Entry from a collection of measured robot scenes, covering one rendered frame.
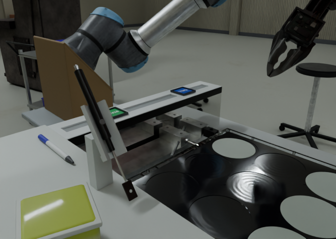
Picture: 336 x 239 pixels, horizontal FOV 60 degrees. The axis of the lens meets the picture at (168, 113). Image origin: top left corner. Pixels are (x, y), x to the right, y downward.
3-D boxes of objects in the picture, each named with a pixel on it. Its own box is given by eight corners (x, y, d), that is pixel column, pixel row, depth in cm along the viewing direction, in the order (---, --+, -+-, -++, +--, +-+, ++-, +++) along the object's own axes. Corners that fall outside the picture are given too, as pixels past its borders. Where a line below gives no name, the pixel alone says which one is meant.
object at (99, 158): (130, 191, 43) (126, 106, 38) (108, 204, 40) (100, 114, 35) (107, 175, 47) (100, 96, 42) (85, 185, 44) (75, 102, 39)
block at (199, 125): (208, 133, 81) (209, 123, 80) (201, 137, 78) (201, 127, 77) (187, 125, 86) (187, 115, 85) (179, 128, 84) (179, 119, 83)
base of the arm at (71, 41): (49, 45, 105) (67, 25, 107) (80, 72, 114) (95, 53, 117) (65, 47, 94) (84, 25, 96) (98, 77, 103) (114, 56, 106)
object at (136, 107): (219, 124, 101) (222, 85, 96) (73, 196, 65) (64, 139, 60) (198, 117, 107) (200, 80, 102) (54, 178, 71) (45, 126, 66)
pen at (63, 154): (75, 159, 50) (42, 133, 59) (70, 161, 49) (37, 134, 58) (76, 164, 50) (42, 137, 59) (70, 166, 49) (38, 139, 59)
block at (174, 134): (189, 143, 75) (190, 132, 74) (180, 147, 73) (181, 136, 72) (167, 133, 81) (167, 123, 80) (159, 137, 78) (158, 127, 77)
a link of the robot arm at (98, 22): (72, 29, 108) (94, 4, 111) (98, 54, 115) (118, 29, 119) (83, 27, 98) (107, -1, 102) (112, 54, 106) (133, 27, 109)
